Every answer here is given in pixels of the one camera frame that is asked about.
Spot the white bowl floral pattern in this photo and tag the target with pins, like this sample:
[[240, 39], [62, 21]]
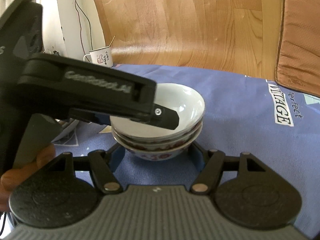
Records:
[[159, 152]]

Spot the person's left hand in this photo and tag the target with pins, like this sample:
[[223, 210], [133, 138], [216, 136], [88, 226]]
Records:
[[14, 177]]

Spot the white plate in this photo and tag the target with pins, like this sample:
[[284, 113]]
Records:
[[67, 127]]

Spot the brown seat cushion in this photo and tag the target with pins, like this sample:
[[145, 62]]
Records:
[[297, 63]]

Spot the blue printed tablecloth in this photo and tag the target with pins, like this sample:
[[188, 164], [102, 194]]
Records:
[[239, 117]]

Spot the white bowl red pattern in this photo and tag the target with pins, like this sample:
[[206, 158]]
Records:
[[158, 139]]

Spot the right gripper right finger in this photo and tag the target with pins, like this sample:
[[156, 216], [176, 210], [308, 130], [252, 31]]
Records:
[[222, 174]]

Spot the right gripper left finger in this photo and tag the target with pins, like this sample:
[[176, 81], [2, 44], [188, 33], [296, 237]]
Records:
[[100, 165]]

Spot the white enamel mug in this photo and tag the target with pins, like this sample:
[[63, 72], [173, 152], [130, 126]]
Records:
[[102, 57]]

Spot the white porcelain bowl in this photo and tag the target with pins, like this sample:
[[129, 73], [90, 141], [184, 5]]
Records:
[[187, 102]]

